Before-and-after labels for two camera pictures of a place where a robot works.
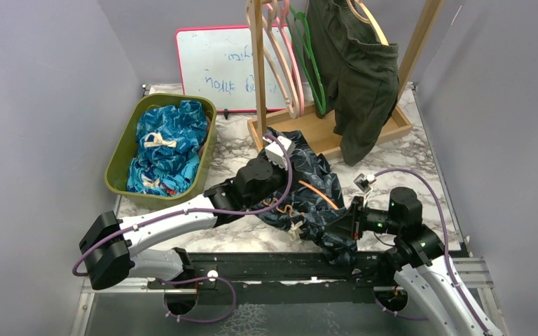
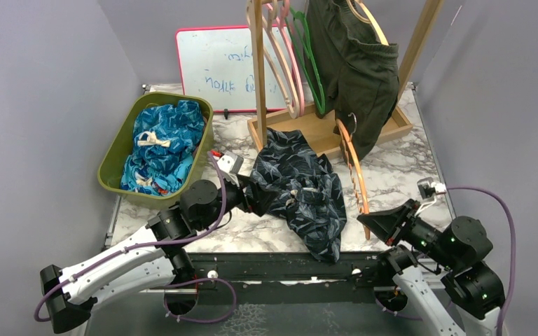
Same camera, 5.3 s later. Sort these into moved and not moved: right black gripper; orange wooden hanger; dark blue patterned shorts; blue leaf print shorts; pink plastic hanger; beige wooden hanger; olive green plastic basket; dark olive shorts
Moved: orange wooden hanger; right black gripper; dark blue patterned shorts
Not moved: dark olive shorts; olive green plastic basket; beige wooden hanger; pink plastic hanger; blue leaf print shorts
